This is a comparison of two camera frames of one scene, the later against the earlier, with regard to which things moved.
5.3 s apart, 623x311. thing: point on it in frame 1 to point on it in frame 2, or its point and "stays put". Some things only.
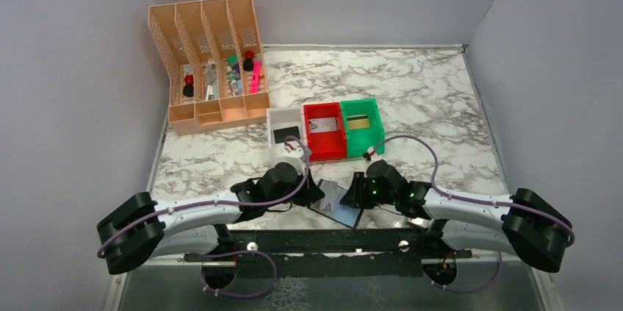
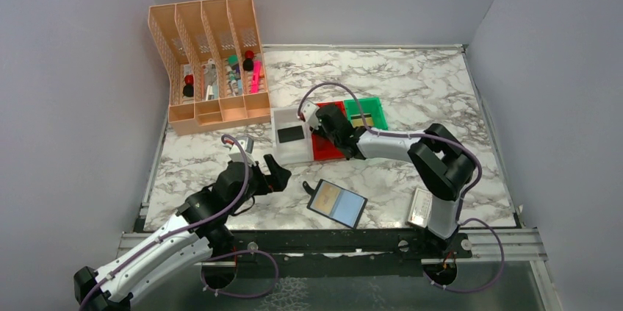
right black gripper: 354,195 to 329,120
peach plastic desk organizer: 213,50 stays put
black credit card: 281,134 stays put
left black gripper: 308,191 to 262,178
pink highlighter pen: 256,76 stays put
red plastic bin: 327,145 stays put
